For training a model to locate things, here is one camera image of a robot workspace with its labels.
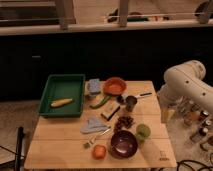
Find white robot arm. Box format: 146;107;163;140
157;60;213;123

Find orange bowl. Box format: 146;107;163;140
103;77;127;95

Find green cucumber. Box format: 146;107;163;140
90;95;111;109

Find blue sponge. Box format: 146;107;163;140
88;79;101;95

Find wooden block brush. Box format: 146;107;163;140
101;102;120;121

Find metal cup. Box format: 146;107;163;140
125;96;137;112

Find grey blue cloth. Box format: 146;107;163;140
80;116;108;134

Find wooden folding table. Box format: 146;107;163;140
24;81;176;170

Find green plastic tray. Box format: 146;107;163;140
38;74;85;118

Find green cup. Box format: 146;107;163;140
135;124;151;142

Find metal fork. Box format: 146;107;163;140
83;128;111;149

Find dark purple bowl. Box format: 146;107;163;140
109;130;138;159

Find orange fruit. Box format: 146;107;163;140
92;145;106;159

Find black stand pole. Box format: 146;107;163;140
14;127;24;171

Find black handled measuring spoon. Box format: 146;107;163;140
116;92;151;104

